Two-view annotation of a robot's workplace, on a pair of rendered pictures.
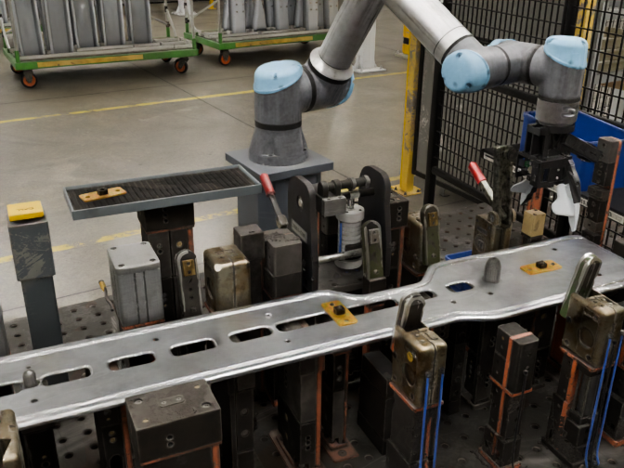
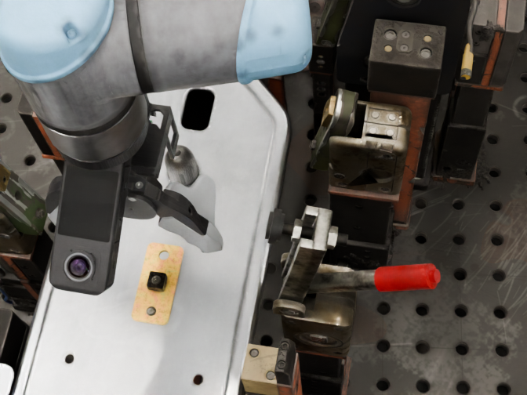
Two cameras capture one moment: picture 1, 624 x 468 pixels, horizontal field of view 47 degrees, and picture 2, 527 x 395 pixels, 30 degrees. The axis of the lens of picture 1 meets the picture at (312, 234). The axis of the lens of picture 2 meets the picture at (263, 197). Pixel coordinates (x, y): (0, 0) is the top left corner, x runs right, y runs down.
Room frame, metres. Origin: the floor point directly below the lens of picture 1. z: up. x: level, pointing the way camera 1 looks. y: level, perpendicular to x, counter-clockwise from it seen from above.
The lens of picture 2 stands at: (1.63, -0.64, 1.94)
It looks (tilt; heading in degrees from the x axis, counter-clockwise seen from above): 66 degrees down; 132
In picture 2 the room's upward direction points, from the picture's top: 8 degrees counter-clockwise
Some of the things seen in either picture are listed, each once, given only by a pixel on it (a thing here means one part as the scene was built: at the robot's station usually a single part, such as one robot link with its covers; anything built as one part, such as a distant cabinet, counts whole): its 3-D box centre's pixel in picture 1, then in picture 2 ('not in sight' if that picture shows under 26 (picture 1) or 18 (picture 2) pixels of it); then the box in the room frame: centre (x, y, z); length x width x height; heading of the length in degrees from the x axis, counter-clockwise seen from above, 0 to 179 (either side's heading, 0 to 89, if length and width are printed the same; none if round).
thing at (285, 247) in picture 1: (281, 318); not in sight; (1.29, 0.06, 0.89); 0.13 x 0.11 x 0.38; 25
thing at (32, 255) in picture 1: (43, 318); not in sight; (1.23, 0.53, 0.92); 0.08 x 0.08 x 0.44; 25
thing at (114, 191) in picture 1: (102, 192); not in sight; (1.30, 0.41, 1.17); 0.08 x 0.04 x 0.01; 126
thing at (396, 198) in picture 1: (385, 282); (394, 140); (1.42, -0.17, 0.91); 0.07 x 0.05 x 0.42; 25
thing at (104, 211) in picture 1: (163, 189); not in sight; (1.34, 0.30, 1.16); 0.37 x 0.14 x 0.02; 115
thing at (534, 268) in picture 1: (540, 265); (157, 281); (1.32, -0.47, 1.01); 0.08 x 0.04 x 0.01; 115
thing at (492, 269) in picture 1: (492, 271); (181, 164); (1.27, -0.36, 1.02); 0.03 x 0.03 x 0.07
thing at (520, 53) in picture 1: (510, 62); (219, 2); (1.38, -0.37, 1.41); 0.11 x 0.11 x 0.08; 41
